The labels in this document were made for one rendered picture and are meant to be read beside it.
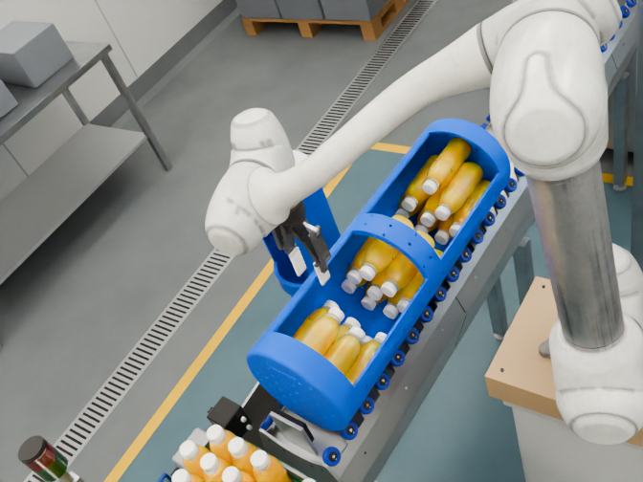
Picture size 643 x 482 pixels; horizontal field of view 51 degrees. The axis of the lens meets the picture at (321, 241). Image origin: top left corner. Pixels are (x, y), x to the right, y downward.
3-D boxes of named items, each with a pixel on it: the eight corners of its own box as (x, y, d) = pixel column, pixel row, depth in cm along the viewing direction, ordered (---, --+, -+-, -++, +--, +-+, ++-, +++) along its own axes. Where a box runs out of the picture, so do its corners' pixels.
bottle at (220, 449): (233, 489, 168) (204, 453, 155) (229, 464, 173) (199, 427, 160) (260, 477, 168) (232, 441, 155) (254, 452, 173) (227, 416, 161)
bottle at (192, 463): (218, 504, 166) (187, 470, 153) (201, 489, 170) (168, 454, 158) (238, 481, 169) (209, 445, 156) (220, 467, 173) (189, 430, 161)
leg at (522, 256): (543, 343, 274) (532, 236, 232) (538, 354, 271) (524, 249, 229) (530, 339, 277) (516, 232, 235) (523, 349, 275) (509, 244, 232)
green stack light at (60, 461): (74, 463, 154) (61, 452, 151) (53, 487, 151) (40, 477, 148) (57, 450, 158) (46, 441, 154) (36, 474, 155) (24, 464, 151)
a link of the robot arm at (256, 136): (257, 163, 140) (237, 207, 131) (231, 99, 129) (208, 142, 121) (306, 160, 136) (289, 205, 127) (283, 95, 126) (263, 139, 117)
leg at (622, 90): (628, 185, 320) (631, 72, 277) (624, 193, 317) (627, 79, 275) (615, 183, 323) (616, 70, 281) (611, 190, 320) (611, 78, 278)
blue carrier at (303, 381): (515, 202, 201) (508, 126, 181) (357, 449, 160) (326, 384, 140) (430, 182, 217) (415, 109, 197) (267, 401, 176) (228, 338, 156)
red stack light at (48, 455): (61, 452, 151) (52, 444, 148) (39, 477, 148) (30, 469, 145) (46, 440, 154) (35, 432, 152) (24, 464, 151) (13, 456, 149)
